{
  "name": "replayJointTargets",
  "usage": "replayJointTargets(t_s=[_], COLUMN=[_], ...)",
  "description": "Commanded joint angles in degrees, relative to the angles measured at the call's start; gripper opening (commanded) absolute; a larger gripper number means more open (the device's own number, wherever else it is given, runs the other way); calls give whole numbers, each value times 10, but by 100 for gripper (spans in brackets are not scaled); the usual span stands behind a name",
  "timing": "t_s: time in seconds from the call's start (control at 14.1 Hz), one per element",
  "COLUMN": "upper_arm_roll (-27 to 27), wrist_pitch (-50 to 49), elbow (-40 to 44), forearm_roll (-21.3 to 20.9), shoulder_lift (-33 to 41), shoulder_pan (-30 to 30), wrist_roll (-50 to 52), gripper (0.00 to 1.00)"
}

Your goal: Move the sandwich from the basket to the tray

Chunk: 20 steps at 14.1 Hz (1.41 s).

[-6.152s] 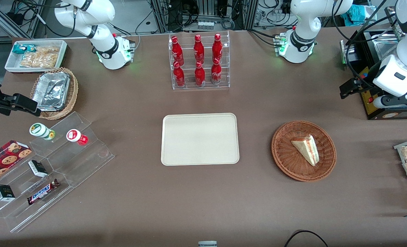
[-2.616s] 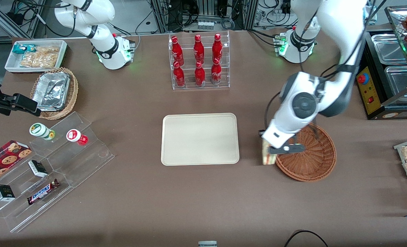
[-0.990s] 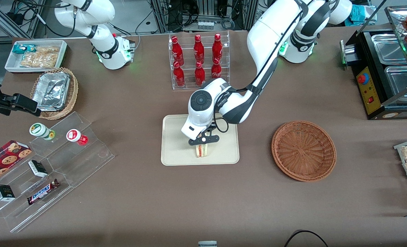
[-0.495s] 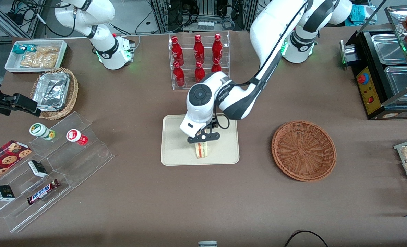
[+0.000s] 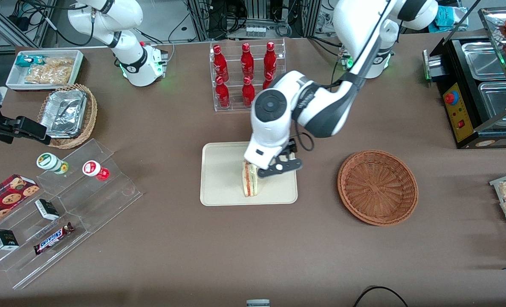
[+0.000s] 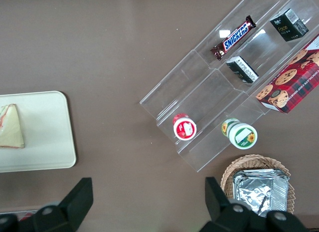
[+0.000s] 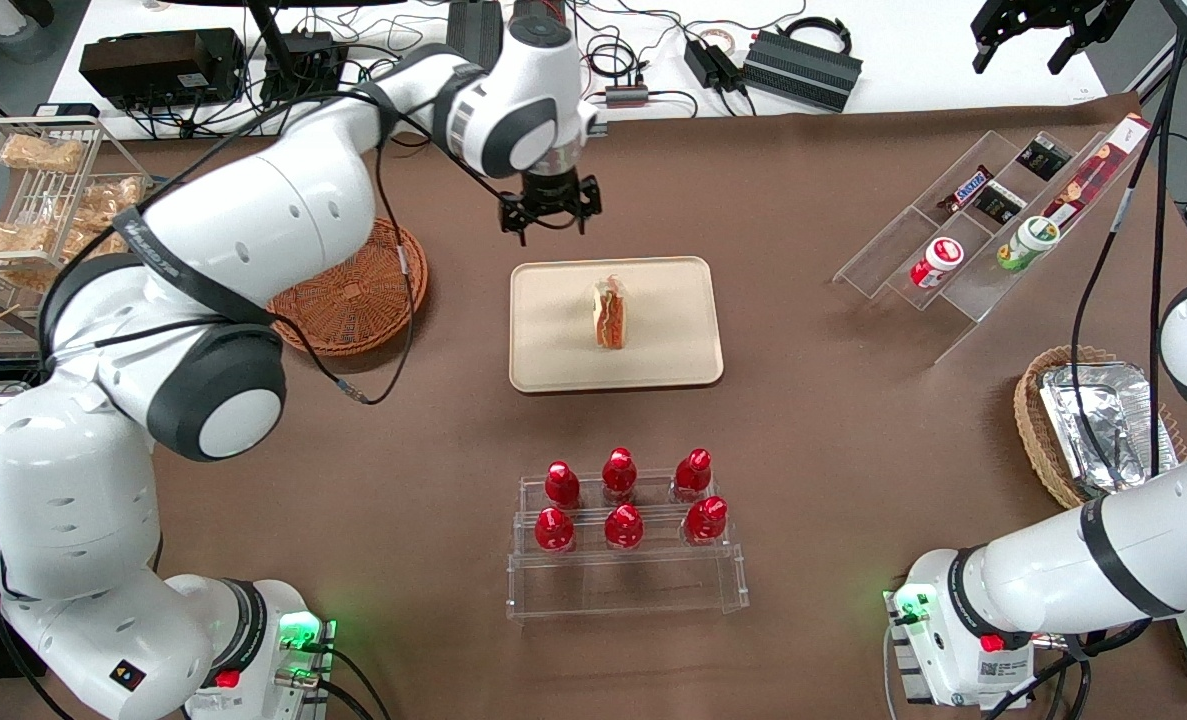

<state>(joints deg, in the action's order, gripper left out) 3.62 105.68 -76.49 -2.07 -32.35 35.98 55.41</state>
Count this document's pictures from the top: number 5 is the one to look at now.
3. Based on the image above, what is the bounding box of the teal snack packet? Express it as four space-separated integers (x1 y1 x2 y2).
15 54 49 68

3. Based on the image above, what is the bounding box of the red cookie box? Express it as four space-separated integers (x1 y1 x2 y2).
0 174 40 233

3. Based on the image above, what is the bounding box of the aluminium foil container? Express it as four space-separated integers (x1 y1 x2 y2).
39 89 88 139

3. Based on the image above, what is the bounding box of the red lid yoghurt cup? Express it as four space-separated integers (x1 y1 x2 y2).
82 160 110 182

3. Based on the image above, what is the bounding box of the triangular sandwich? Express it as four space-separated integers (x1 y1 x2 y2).
242 159 260 198

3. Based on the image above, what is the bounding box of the oval wicker basket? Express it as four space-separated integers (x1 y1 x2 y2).
37 83 98 150

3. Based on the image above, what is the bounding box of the bag of fried snacks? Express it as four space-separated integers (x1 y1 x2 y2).
24 57 75 85

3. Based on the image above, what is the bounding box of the clear acrylic bottle rack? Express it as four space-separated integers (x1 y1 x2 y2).
210 38 287 113

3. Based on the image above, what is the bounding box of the teal plastic bag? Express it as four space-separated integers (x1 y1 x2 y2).
433 6 467 33

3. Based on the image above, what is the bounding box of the cream plastic tray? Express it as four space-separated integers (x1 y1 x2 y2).
200 140 299 207

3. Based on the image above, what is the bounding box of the snickers chocolate bar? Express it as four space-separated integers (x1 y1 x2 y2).
33 222 75 256

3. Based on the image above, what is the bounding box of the white rectangular bin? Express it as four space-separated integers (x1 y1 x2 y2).
5 49 84 92

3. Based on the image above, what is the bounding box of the small black box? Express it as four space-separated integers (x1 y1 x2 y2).
34 198 61 221
0 229 20 251

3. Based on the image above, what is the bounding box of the steel pan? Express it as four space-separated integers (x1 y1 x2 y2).
461 41 506 81
477 81 506 119

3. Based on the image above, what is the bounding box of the clear acrylic stepped stand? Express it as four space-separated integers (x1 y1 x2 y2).
0 198 94 290
36 138 144 234

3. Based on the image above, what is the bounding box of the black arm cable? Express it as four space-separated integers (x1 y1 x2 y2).
292 131 316 153

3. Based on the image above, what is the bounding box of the round brown wicker basket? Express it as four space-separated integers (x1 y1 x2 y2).
337 150 419 226

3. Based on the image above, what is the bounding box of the black food warmer appliance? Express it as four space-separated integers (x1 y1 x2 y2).
422 6 506 150

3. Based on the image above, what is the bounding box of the green lid yoghurt cup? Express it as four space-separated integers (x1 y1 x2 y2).
36 152 69 175

